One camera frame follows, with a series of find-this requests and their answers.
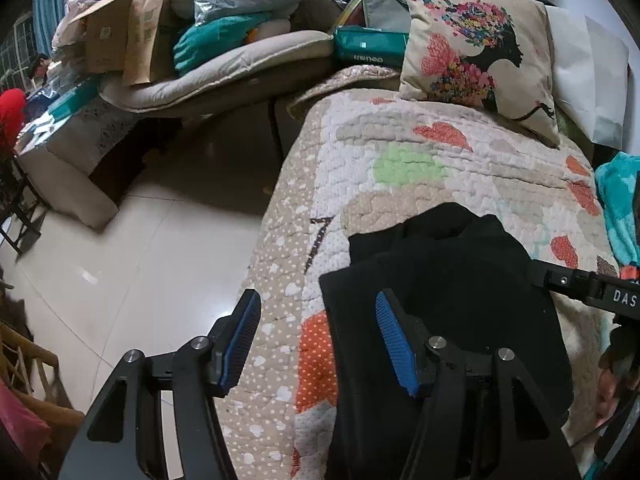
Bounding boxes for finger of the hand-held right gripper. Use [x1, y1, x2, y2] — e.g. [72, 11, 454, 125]
[525, 258, 597, 302]

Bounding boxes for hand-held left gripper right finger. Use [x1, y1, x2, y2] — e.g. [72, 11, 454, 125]
[375, 290, 583, 480]

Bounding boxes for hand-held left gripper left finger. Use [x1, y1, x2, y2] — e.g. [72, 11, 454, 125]
[59, 288, 263, 480]

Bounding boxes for black pants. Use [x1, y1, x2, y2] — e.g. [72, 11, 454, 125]
[318, 202, 575, 480]

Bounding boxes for person's right hand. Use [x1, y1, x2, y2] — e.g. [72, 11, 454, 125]
[596, 326, 640, 414]

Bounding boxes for teal patterned fleece blanket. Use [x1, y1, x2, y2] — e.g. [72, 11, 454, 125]
[595, 152, 640, 266]

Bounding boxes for patchwork heart-print quilt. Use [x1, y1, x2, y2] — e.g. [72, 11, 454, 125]
[220, 67, 640, 480]

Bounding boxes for wooden chair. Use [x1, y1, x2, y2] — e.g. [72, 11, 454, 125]
[0, 320, 86, 466]

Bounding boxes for white paper bag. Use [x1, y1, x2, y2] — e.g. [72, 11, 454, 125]
[545, 5, 631, 148]

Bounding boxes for pink cloth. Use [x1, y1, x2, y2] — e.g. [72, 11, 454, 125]
[0, 380, 51, 463]

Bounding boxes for beige upholstered bench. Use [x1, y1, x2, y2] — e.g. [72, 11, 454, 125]
[15, 95, 141, 231]

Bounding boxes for floral silhouette print pillow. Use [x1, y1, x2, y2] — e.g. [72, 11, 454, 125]
[397, 0, 561, 148]

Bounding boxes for black metal stand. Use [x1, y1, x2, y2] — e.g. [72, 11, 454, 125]
[0, 155, 47, 256]

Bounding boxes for beige padded cushion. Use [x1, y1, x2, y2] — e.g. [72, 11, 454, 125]
[100, 30, 336, 111]

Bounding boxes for teal wipes packet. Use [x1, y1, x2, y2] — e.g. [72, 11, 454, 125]
[332, 26, 411, 68]

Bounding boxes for teal cloth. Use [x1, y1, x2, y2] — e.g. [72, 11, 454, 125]
[172, 12, 273, 78]

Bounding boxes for red garment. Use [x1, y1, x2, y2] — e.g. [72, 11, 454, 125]
[0, 87, 28, 156]

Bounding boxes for brown paper bag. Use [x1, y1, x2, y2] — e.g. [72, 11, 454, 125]
[121, 0, 176, 86]

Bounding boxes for grey fabric bag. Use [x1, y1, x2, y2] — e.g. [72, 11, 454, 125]
[360, 0, 413, 31]

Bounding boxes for cardboard box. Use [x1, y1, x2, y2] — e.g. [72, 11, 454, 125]
[70, 0, 138, 73]

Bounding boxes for white plastic bag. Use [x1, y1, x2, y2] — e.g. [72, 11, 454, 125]
[50, 0, 101, 51]

